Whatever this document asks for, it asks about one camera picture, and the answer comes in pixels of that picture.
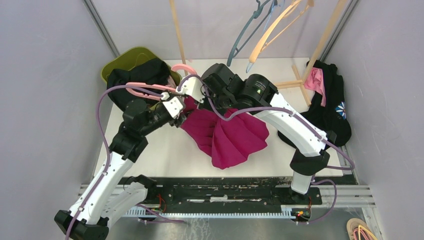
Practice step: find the magenta skirt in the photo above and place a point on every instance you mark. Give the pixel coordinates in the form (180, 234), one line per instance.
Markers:
(228, 143)

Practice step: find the pink hanger hook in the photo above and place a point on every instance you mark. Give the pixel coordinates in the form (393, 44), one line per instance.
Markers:
(153, 91)

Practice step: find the grey-blue plastic hanger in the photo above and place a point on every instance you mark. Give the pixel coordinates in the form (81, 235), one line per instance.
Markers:
(259, 16)

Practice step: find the light pink dress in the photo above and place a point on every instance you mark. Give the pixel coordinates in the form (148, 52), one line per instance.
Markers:
(171, 83)

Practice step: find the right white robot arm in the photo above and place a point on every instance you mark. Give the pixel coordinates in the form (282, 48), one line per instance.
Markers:
(259, 97)

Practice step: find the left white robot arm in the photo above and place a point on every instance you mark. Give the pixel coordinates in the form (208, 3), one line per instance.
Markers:
(92, 216)

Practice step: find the olive green plastic basket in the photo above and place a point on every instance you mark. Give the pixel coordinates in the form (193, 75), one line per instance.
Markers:
(132, 58)

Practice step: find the pink cloth on pile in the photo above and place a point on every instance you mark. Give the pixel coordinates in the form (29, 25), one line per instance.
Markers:
(315, 82)

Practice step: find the black garment pile with flower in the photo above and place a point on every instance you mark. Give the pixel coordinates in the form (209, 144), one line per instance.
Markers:
(332, 117)

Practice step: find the hangers bundle in corner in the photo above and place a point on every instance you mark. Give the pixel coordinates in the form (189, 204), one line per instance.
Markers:
(358, 230)

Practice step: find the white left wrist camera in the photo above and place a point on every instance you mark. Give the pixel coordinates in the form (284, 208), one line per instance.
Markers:
(173, 104)

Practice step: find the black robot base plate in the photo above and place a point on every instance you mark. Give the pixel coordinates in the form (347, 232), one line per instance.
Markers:
(223, 195)

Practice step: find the grey toothed cable rail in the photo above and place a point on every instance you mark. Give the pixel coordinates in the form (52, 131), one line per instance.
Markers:
(139, 212)

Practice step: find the grey wall conduit strip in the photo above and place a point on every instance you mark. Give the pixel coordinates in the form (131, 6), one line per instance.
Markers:
(91, 8)

